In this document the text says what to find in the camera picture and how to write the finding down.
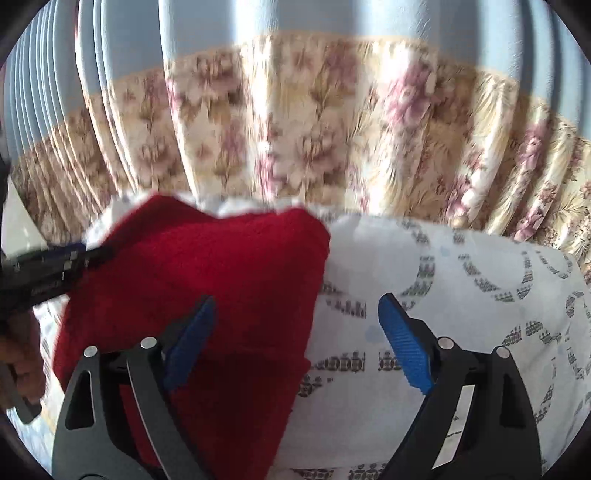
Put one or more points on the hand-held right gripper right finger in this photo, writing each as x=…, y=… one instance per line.
x=406, y=341

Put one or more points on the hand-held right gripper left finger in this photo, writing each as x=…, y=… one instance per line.
x=187, y=346

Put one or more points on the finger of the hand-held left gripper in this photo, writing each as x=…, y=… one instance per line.
x=85, y=258

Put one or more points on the red knit sweater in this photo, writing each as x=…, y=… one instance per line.
x=207, y=258

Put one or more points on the person's left hand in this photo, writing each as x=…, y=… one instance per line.
x=27, y=355

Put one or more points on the white furniture panel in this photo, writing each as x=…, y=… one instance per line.
x=21, y=226

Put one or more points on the white patterned bedsheet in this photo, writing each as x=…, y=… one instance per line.
x=461, y=286

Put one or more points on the blue curtain with floral hem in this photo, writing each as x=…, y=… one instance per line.
x=323, y=115

